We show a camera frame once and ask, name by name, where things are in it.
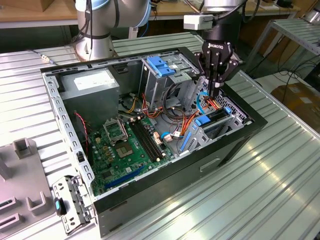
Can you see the metal disk bay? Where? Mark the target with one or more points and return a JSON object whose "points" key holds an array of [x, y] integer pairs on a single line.
{"points": [[200, 142]]}

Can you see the metal expansion slot retainer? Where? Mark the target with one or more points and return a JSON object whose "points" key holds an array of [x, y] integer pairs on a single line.
{"points": [[75, 200]]}

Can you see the black intrusion switch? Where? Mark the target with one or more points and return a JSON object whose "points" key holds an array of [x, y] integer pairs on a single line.
{"points": [[80, 157]]}

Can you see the blue expansion slot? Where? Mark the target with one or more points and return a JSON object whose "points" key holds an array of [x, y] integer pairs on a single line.
{"points": [[125, 176]]}

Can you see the small black device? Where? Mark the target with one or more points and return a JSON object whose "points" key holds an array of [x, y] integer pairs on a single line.
{"points": [[285, 3]]}

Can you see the blue plastic drive latch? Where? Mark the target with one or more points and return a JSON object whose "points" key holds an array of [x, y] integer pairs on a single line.
{"points": [[160, 66]]}

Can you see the grey parts rack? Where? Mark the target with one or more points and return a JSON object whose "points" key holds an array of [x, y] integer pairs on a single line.
{"points": [[25, 177]]}

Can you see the green motherboard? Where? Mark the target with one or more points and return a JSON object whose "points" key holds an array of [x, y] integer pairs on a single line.
{"points": [[140, 162]]}

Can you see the black RAM slot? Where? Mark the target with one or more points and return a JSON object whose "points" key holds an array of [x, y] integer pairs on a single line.
{"points": [[145, 140], [142, 141], [151, 138], [148, 139]]}

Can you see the CPU socket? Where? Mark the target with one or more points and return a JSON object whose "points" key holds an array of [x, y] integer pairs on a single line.
{"points": [[123, 150]]}

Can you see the black open PC case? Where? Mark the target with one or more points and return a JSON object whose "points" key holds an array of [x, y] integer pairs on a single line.
{"points": [[162, 190]]}

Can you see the grey power supply unit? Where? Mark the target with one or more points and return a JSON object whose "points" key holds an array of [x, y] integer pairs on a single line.
{"points": [[90, 105]]}

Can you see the black case fan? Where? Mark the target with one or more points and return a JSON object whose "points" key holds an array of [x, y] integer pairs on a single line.
{"points": [[81, 136]]}

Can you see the metal slat side table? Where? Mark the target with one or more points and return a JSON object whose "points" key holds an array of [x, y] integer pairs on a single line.
{"points": [[295, 32]]}

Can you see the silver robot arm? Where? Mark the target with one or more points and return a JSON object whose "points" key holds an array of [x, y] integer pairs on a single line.
{"points": [[92, 47]]}

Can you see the hard disk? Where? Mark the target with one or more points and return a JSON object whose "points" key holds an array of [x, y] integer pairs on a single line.
{"points": [[201, 120]]}

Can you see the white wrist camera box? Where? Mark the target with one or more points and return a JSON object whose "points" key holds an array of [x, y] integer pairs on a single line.
{"points": [[197, 22]]}

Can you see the metal optical drive cage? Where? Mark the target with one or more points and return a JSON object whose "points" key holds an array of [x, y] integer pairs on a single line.
{"points": [[155, 87]]}

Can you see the black latch blue button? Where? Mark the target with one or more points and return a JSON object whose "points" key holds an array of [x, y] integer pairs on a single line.
{"points": [[58, 206]]}

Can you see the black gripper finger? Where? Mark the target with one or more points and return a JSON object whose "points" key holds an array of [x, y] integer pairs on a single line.
{"points": [[228, 68], [203, 63]]}

